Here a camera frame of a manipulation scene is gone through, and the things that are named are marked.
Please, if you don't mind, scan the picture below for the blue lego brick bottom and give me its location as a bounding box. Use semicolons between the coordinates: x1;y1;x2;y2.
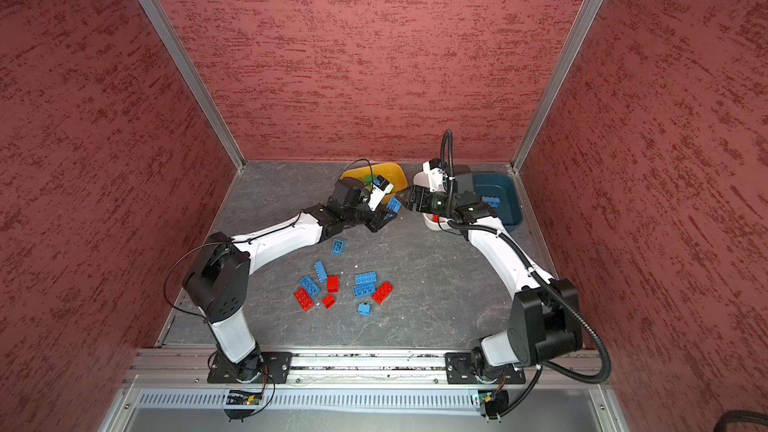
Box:
299;275;320;298

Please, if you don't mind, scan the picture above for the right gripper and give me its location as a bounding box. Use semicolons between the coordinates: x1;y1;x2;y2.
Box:
396;185;457;216

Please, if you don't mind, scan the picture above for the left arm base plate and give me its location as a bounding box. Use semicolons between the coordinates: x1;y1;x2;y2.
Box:
207;350;293;386

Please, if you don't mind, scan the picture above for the black corrugated cable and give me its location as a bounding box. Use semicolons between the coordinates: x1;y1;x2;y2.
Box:
497;230;613;385

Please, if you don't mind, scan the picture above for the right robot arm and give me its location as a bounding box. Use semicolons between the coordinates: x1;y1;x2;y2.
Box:
406;159;586;372

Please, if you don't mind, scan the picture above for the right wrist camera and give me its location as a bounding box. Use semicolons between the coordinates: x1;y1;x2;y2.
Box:
422;158;446;192

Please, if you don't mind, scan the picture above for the white plastic bin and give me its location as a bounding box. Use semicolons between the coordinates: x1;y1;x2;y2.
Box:
413;170;454;233

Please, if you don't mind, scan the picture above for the small blue lego brick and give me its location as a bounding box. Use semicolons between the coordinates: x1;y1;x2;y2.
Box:
358;303;371;317

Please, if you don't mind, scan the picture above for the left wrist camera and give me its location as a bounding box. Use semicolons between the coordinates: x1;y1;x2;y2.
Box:
368;175;393;211

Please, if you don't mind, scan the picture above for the red lego brick small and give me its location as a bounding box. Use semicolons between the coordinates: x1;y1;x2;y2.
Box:
322;294;336;309

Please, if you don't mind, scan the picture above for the aluminium corner post right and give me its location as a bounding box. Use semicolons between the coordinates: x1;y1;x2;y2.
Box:
511;0;604;175

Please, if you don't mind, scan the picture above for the aluminium corner post left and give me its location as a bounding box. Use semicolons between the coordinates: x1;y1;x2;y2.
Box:
138;0;247;174

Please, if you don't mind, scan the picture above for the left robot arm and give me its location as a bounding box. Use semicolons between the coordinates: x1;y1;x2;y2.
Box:
182;175;397;381

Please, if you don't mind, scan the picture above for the yellow plastic bin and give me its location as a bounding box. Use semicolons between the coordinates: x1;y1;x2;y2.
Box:
340;159;408;204

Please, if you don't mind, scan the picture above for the aluminium front rail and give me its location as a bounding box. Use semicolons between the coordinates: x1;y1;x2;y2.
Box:
122;346;610;388

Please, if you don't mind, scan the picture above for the blue lego brick pair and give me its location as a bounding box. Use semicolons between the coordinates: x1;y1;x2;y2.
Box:
353;283;376;300
355;271;377;286

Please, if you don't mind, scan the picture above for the blue lego brick long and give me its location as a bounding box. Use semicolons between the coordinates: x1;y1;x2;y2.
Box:
387;198;402;215

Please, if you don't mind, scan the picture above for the red lego brick long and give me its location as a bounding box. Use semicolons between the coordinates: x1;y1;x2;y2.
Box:
293;287;315;312

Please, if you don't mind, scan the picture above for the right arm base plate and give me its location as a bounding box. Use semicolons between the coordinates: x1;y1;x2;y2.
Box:
444;348;526;386

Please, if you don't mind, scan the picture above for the aluminium corner post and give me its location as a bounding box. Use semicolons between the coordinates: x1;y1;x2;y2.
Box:
511;0;604;175
138;0;247;174

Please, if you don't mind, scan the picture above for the teal plastic bin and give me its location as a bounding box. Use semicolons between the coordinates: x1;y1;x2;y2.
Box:
472;172;523;231

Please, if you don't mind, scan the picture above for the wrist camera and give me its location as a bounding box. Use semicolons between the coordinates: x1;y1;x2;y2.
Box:
368;175;393;211
422;158;446;192

